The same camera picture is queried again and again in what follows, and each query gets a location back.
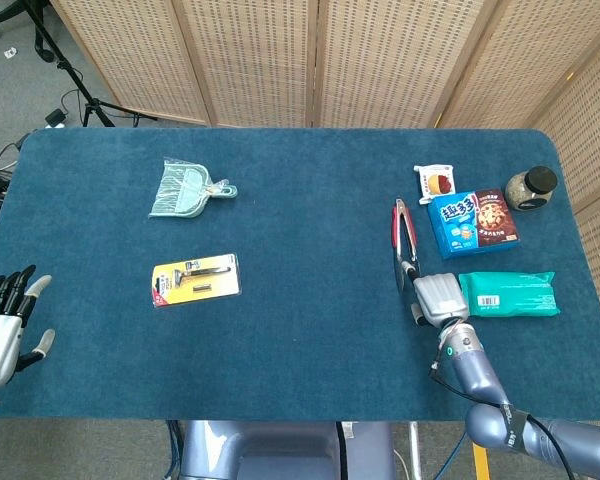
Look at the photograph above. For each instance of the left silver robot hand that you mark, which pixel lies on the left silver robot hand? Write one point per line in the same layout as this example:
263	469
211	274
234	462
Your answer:
0	335

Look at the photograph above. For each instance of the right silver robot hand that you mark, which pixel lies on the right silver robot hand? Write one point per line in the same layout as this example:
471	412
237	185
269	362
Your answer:
440	297

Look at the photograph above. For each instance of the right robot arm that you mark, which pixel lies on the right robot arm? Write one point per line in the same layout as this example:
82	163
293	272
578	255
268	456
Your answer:
485	380

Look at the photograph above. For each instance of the green wet wipes pack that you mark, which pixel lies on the green wet wipes pack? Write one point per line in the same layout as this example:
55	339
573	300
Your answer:
510	295

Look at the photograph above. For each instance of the blue cookie box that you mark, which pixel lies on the blue cookie box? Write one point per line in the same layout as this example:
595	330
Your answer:
472	222

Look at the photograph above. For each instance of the white snack packet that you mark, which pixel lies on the white snack packet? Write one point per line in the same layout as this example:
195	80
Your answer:
436	184

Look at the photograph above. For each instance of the glass jar with black lid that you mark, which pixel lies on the glass jar with black lid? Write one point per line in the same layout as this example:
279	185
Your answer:
530	189

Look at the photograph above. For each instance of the blue carpet table mat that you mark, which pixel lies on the blue carpet table mat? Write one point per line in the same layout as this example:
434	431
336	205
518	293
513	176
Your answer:
300	325

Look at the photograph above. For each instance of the white table leg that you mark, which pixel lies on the white table leg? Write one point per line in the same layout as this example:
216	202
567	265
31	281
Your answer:
416	450

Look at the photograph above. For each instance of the razor in yellow blister pack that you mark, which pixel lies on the razor in yellow blister pack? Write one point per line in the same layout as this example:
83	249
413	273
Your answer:
195	280

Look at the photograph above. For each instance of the woven folding screen panel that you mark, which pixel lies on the woven folding screen panel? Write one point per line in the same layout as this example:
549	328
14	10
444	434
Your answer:
520	60
597	150
255	55
140	55
395	55

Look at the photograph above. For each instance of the grey robot torso base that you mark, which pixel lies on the grey robot torso base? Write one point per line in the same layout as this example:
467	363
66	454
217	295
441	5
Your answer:
285	452

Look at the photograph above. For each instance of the black power adapter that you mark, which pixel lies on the black power adapter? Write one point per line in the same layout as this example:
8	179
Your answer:
56	118

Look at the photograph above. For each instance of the green dustpan brush set bag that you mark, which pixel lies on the green dustpan brush set bag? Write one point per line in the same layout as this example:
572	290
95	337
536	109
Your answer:
180	190

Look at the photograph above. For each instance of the black tripod stand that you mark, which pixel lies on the black tripod stand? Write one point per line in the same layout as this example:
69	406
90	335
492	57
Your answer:
80	85

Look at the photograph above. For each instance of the small white floor scrap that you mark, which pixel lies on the small white floor scrap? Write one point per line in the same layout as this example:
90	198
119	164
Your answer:
10	51

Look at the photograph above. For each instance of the black office chair base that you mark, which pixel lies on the black office chair base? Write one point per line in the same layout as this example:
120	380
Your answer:
0	17

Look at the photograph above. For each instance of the yellow frame leg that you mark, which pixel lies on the yellow frame leg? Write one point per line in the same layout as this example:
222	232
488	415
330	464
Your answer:
481	462

